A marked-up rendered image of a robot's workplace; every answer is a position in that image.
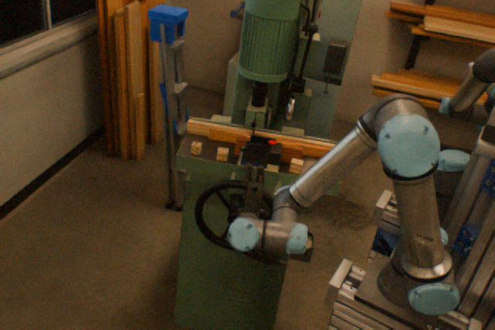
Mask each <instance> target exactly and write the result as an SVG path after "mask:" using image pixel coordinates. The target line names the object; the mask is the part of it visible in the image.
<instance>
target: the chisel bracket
mask: <svg viewBox="0 0 495 330"><path fill-rule="evenodd" d="M251 98H252V96H251ZM251 98H250V100H249V104H248V106H247V113H246V118H245V126H248V127H251V122H253V120H254V118H255V119H256V122H255V123H256V126H255V127H254V128H260V129H262V128H263V126H264V124H265V117H266V109H267V105H268V98H265V105H264V106H263V107H254V106H252V105H251Z"/></svg>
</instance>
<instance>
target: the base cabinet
mask: <svg viewBox="0 0 495 330"><path fill-rule="evenodd" d="M195 205H196V200H191V199H184V200H183V211H182V222H181V232H180V242H179V263H178V274H177V284H176V305H175V315H174V325H179V326H183V327H188V328H196V329H201V330H272V327H273V324H274V323H275V317H276V314H277V310H278V304H279V299H280V296H281V292H282V286H283V282H284V279H285V272H286V269H287V265H288V258H289V254H290V253H283V252H277V251H270V250H260V251H262V252H265V253H269V254H271V255H272V256H273V255H274V256H276V257H280V258H282V259H284V260H287V265H286V267H283V266H280V265H278V264H276V266H275V267H271V266H269V265H267V264H266V263H263V262H261V261H259V260H256V259H254V258H252V257H249V256H247V255H245V254H243V253H242V252H240V251H239V250H228V249H225V248H223V247H219V246H217V245H216V244H214V243H212V242H211V241H209V240H208V239H207V238H206V237H205V236H204V235H203V234H202V233H201V231H200V229H199V228H198V226H197V224H196V219H195V212H194V211H195ZM229 211H230V210H229V209H227V207H226V206H222V205H217V204H213V203H208V202H205V203H204V206H203V218H204V222H205V224H206V225H207V227H208V228H209V230H210V231H211V232H212V233H214V234H215V235H216V236H218V237H219V238H221V236H222V235H223V233H224V231H225V230H226V228H227V227H228V226H229V225H230V224H229V223H227V214H229Z"/></svg>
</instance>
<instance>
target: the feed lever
mask: <svg viewBox="0 0 495 330"><path fill-rule="evenodd" d="M307 31H308V33H309V37H308V40H307V43H306V50H305V53H304V57H303V60H302V65H301V69H300V72H299V77H293V79H292V88H291V92H292V93H297V94H303V93H304V89H305V84H306V79H305V78H302V75H303V71H304V69H305V65H306V60H307V57H308V54H309V47H310V45H311V42H312V36H313V34H316V33H317V32H318V31H319V27H318V25H317V24H315V23H311V24H309V25H308V27H307Z"/></svg>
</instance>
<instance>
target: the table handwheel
mask: <svg viewBox="0 0 495 330"><path fill-rule="evenodd" d="M248 183H250V182H245V181H241V180H226V181H222V182H217V183H215V184H213V185H211V186H209V187H208V188H206V189H205V190H204V191H203V192H202V193H201V194H200V196H199V198H198V200H197V201H196V205H195V211H194V212H195V219H196V224H197V226H198V228H199V229H200V231H201V233H202V234H203V235H204V236H205V237H206V238H207V239H208V240H209V241H211V242H212V243H214V244H216V245H217V246H219V247H223V248H225V249H228V250H236V249H235V248H233V247H232V246H231V244H230V241H227V240H225V239H226V237H227V234H228V230H229V229H230V226H231V224H232V223H233V222H234V221H235V219H236V218H237V217H238V216H239V215H238V214H237V209H238V208H242V207H244V204H243V202H242V201H243V196H240V195H237V197H236V200H235V204H234V206H232V205H231V204H230V203H229V202H228V201H227V200H226V199H225V198H224V196H223V195H222V193H221V192H220V190H223V189H243V190H248ZM214 193H215V194H216V195H217V196H218V197H219V199H220V200H221V201H222V203H223V204H224V205H225V206H226V207H227V209H229V210H230V211H229V214H227V223H229V224H230V225H229V226H228V227H227V228H226V230H225V231H224V233H223V235H222V236H221V238H219V237H218V236H216V235H215V234H214V233H212V232H211V231H210V230H209V228H208V227H207V225H206V224H205V222H204V218H203V206H204V203H205V202H206V200H207V199H208V198H209V197H210V196H211V195H213V194H214ZM262 200H263V201H264V202H265V203H266V204H267V206H268V208H269V210H270V212H271V214H272V208H273V198H272V197H271V196H270V195H269V194H268V193H267V192H266V191H265V190H263V194H262ZM263 219H271V215H267V217H265V218H263Z"/></svg>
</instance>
